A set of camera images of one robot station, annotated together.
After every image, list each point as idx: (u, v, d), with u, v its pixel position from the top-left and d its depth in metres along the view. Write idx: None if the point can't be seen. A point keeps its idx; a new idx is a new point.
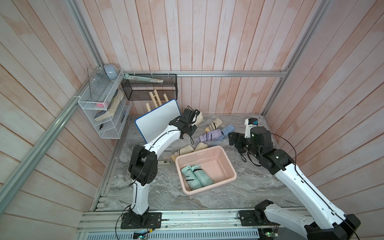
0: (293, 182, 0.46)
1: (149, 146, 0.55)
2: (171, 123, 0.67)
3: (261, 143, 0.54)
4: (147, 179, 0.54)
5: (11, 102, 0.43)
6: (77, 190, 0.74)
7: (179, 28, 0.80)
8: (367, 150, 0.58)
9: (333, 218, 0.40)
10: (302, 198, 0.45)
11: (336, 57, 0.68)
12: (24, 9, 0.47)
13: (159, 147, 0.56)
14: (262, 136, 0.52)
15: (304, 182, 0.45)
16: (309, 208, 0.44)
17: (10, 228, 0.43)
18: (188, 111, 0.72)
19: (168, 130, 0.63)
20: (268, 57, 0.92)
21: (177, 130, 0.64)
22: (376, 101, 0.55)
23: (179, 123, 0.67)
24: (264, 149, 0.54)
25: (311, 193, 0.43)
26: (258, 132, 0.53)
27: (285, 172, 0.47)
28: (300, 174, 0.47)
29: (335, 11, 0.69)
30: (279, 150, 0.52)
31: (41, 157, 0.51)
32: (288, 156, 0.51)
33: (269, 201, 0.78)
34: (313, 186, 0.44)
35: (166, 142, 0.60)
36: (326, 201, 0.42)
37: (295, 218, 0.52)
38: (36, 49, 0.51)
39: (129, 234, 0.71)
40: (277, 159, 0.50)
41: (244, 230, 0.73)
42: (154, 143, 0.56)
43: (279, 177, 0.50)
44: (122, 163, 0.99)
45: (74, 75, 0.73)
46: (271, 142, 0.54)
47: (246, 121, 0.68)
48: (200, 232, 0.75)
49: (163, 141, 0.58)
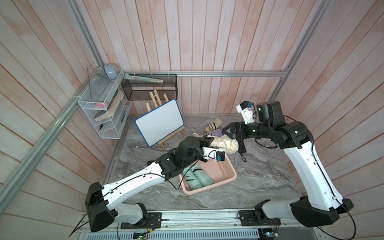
0: (304, 163, 0.41)
1: (105, 191, 0.42)
2: (158, 161, 0.50)
3: (271, 117, 0.46)
4: (99, 229, 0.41)
5: (11, 102, 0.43)
6: (77, 191, 0.74)
7: (179, 27, 0.80)
8: (367, 150, 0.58)
9: (332, 203, 0.39)
10: (304, 178, 0.42)
11: (336, 57, 0.68)
12: (24, 10, 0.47)
13: (121, 195, 0.43)
14: (272, 108, 0.45)
15: (316, 164, 0.41)
16: (307, 188, 0.42)
17: (10, 228, 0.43)
18: (185, 148, 0.48)
19: (145, 173, 0.47)
20: (268, 58, 0.92)
21: (159, 176, 0.48)
22: (376, 101, 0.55)
23: (170, 163, 0.51)
24: (275, 122, 0.46)
25: (319, 177, 0.40)
26: (265, 104, 0.46)
27: (300, 151, 0.41)
28: (314, 155, 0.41)
29: (335, 11, 0.69)
30: (296, 123, 0.43)
31: (41, 156, 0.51)
32: (307, 131, 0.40)
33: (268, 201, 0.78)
34: (324, 169, 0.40)
35: (135, 190, 0.47)
36: (330, 185, 0.40)
37: (285, 203, 0.53)
38: (37, 49, 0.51)
39: (129, 234, 0.71)
40: (295, 135, 0.41)
41: (244, 230, 0.73)
42: (117, 188, 0.43)
43: (288, 153, 0.44)
44: (122, 163, 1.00)
45: (73, 75, 0.73)
46: (281, 114, 0.47)
47: (239, 107, 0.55)
48: (201, 232, 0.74)
49: (128, 189, 0.44)
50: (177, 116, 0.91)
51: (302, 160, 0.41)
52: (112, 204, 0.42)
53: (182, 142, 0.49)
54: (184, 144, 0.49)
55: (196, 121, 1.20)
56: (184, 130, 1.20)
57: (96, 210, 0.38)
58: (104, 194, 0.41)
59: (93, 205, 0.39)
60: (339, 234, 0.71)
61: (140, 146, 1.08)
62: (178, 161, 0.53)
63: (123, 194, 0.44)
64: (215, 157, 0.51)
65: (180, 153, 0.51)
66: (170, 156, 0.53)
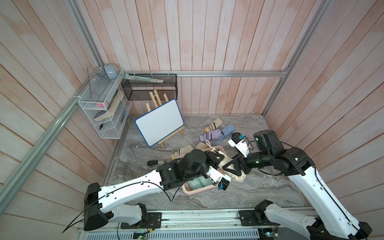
0: (312, 189, 0.41)
1: (102, 194, 0.42)
2: (159, 170, 0.48)
3: (269, 145, 0.49)
4: (90, 229, 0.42)
5: (11, 102, 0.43)
6: (77, 190, 0.74)
7: (179, 27, 0.80)
8: (367, 150, 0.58)
9: (349, 229, 0.38)
10: (315, 204, 0.42)
11: (336, 56, 0.68)
12: (24, 9, 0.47)
13: (115, 201, 0.43)
14: (268, 137, 0.48)
15: (323, 189, 0.41)
16: (322, 215, 0.41)
17: (10, 228, 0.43)
18: (189, 161, 0.45)
19: (144, 180, 0.46)
20: (268, 57, 0.92)
21: (157, 187, 0.46)
22: (376, 101, 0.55)
23: (171, 173, 0.48)
24: (274, 150, 0.48)
25: (329, 202, 0.40)
26: (262, 134, 0.50)
27: (304, 178, 0.41)
28: (319, 180, 0.42)
29: (335, 11, 0.69)
30: (294, 149, 0.45)
31: (41, 156, 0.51)
32: (306, 157, 0.44)
33: (268, 201, 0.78)
34: (331, 193, 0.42)
35: (129, 197, 0.45)
36: (342, 209, 0.40)
37: (296, 219, 0.52)
38: (36, 49, 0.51)
39: (129, 234, 0.71)
40: (296, 162, 0.43)
41: (244, 230, 0.73)
42: (113, 192, 0.42)
43: (294, 181, 0.45)
44: (122, 163, 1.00)
45: (74, 75, 0.73)
46: (278, 141, 0.49)
47: (231, 142, 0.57)
48: (200, 232, 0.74)
49: (124, 195, 0.43)
50: (177, 119, 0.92)
51: (309, 186, 0.41)
52: (105, 208, 0.42)
53: (187, 154, 0.47)
54: (189, 157, 0.46)
55: (196, 121, 1.20)
56: (184, 130, 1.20)
57: (88, 213, 0.38)
58: (100, 197, 0.41)
59: (87, 206, 0.39)
60: None
61: (140, 146, 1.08)
62: (181, 172, 0.50)
63: (118, 200, 0.43)
64: (216, 184, 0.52)
65: (183, 165, 0.48)
66: (172, 166, 0.50)
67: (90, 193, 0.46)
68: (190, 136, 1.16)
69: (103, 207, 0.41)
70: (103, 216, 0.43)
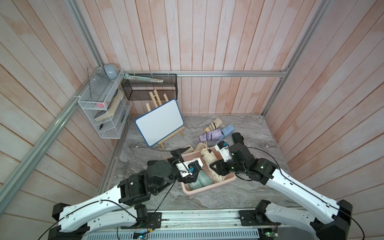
0: (284, 187, 0.48)
1: (63, 215, 0.42)
2: (120, 186, 0.45)
3: (243, 159, 0.57)
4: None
5: (11, 102, 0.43)
6: (77, 190, 0.74)
7: (179, 27, 0.80)
8: (367, 150, 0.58)
9: (330, 211, 0.41)
10: (296, 199, 0.48)
11: (336, 56, 0.68)
12: (24, 9, 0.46)
13: (75, 221, 0.42)
14: (241, 153, 0.56)
15: (293, 183, 0.48)
16: (307, 207, 0.46)
17: (10, 228, 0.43)
18: (151, 174, 0.41)
19: (104, 198, 0.43)
20: (268, 57, 0.91)
21: (115, 204, 0.43)
22: (376, 101, 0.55)
23: (133, 188, 0.44)
24: (248, 163, 0.56)
25: (302, 192, 0.46)
26: (236, 149, 0.56)
27: (274, 180, 0.49)
28: (287, 177, 0.49)
29: (335, 10, 0.69)
30: (263, 160, 0.55)
31: (41, 156, 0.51)
32: (271, 163, 0.53)
33: (267, 201, 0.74)
34: (301, 184, 0.47)
35: (89, 216, 0.44)
36: (317, 196, 0.44)
37: (299, 216, 0.53)
38: (36, 49, 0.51)
39: (129, 234, 0.71)
40: (262, 170, 0.52)
41: (243, 230, 0.73)
42: (73, 213, 0.42)
43: (270, 186, 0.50)
44: (122, 163, 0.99)
45: (74, 75, 0.73)
46: (250, 154, 0.57)
47: (217, 146, 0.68)
48: (200, 232, 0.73)
49: (81, 216, 0.42)
50: (170, 126, 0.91)
51: (281, 185, 0.49)
52: (65, 229, 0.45)
53: (151, 166, 0.43)
54: (152, 171, 0.42)
55: (196, 121, 1.20)
56: (184, 130, 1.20)
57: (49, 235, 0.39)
58: (60, 218, 0.42)
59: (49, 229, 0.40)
60: None
61: (140, 146, 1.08)
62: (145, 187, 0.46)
63: (76, 221, 0.43)
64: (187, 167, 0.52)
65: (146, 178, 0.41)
66: (138, 179, 0.46)
67: (53, 214, 0.45)
68: (190, 136, 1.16)
69: (62, 229, 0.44)
70: (65, 234, 0.42)
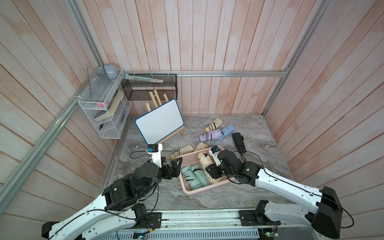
0: (270, 184, 0.51)
1: (51, 233, 0.42)
2: (105, 193, 0.45)
3: (231, 165, 0.61)
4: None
5: (11, 102, 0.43)
6: (77, 190, 0.74)
7: (179, 27, 0.80)
8: (367, 150, 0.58)
9: (314, 199, 0.43)
10: (283, 194, 0.50)
11: (336, 56, 0.68)
12: (24, 9, 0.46)
13: (64, 236, 0.42)
14: (228, 158, 0.60)
15: (277, 179, 0.51)
16: (295, 200, 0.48)
17: (10, 228, 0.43)
18: (139, 176, 0.43)
19: (90, 209, 0.43)
20: (268, 57, 0.92)
21: (102, 212, 0.43)
22: (375, 101, 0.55)
23: (118, 193, 0.44)
24: (236, 168, 0.60)
25: (286, 186, 0.48)
26: (223, 156, 0.60)
27: (260, 180, 0.53)
28: (271, 174, 0.52)
29: (335, 10, 0.69)
30: (250, 163, 0.58)
31: (41, 157, 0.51)
32: (255, 164, 0.57)
33: (265, 201, 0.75)
34: (283, 179, 0.50)
35: (79, 229, 0.44)
36: (300, 187, 0.47)
37: (293, 210, 0.54)
38: (36, 49, 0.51)
39: (129, 234, 0.71)
40: (249, 172, 0.55)
41: (244, 230, 0.73)
42: (61, 229, 0.42)
43: (259, 186, 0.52)
44: (123, 163, 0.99)
45: (74, 75, 0.73)
46: (238, 158, 0.61)
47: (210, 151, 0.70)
48: (200, 232, 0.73)
49: (71, 230, 0.42)
50: (170, 127, 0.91)
51: (266, 182, 0.52)
52: None
53: (138, 169, 0.44)
54: (139, 172, 0.43)
55: (196, 121, 1.20)
56: (184, 130, 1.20)
57: None
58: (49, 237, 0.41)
59: None
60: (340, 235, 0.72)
61: (140, 146, 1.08)
62: (132, 190, 0.49)
63: (67, 235, 0.43)
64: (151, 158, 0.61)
65: (134, 181, 0.46)
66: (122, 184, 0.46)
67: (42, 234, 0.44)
68: (190, 136, 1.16)
69: None
70: None
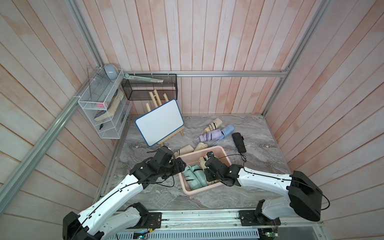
0: (249, 180, 0.56)
1: (83, 217, 0.41)
2: (132, 173, 0.51)
3: (216, 170, 0.67)
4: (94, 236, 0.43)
5: (11, 102, 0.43)
6: (77, 190, 0.74)
7: (179, 28, 0.80)
8: (367, 150, 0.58)
9: (284, 184, 0.47)
10: (263, 187, 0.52)
11: (336, 56, 0.68)
12: (24, 9, 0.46)
13: (101, 217, 0.43)
14: (213, 164, 0.66)
15: (254, 174, 0.55)
16: (274, 191, 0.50)
17: (10, 227, 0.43)
18: (162, 154, 0.56)
19: (122, 187, 0.47)
20: (268, 57, 0.92)
21: (135, 186, 0.49)
22: (376, 101, 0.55)
23: (144, 171, 0.52)
24: (221, 172, 0.66)
25: (261, 179, 0.53)
26: (209, 162, 0.67)
27: (240, 178, 0.58)
28: (249, 171, 0.57)
29: (335, 11, 0.69)
30: (232, 166, 0.64)
31: (41, 156, 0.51)
32: (235, 164, 0.64)
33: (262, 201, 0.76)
34: (259, 173, 0.54)
35: (114, 207, 0.46)
36: (273, 176, 0.51)
37: (282, 203, 0.54)
38: (36, 49, 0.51)
39: (129, 234, 0.71)
40: (232, 173, 0.61)
41: (243, 230, 0.73)
42: (94, 211, 0.42)
43: (243, 185, 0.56)
44: (122, 163, 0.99)
45: (74, 75, 0.73)
46: (221, 162, 0.67)
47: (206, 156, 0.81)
48: (200, 232, 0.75)
49: (106, 209, 0.43)
50: (170, 126, 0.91)
51: (245, 179, 0.57)
52: (92, 230, 0.41)
53: (158, 151, 0.57)
54: (162, 151, 0.56)
55: (196, 121, 1.20)
56: (184, 130, 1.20)
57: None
58: (82, 221, 0.40)
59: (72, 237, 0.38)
60: (340, 235, 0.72)
61: (140, 146, 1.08)
62: (154, 167, 0.57)
63: (103, 215, 0.43)
64: None
65: (155, 160, 0.57)
66: (144, 165, 0.54)
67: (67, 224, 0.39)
68: (190, 136, 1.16)
69: (90, 228, 0.40)
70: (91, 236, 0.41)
